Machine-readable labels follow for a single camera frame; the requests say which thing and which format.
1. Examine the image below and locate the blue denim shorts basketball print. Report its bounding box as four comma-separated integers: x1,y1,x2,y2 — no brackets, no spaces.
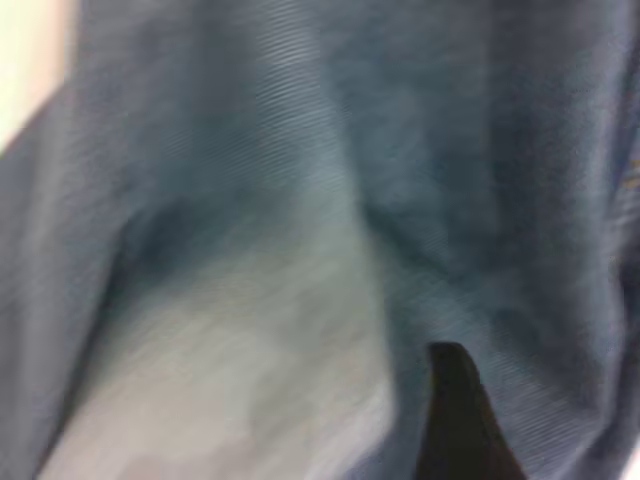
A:
0,0,640,480

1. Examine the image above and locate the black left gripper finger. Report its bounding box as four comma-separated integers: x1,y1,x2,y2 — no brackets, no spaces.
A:
414,341,529,480

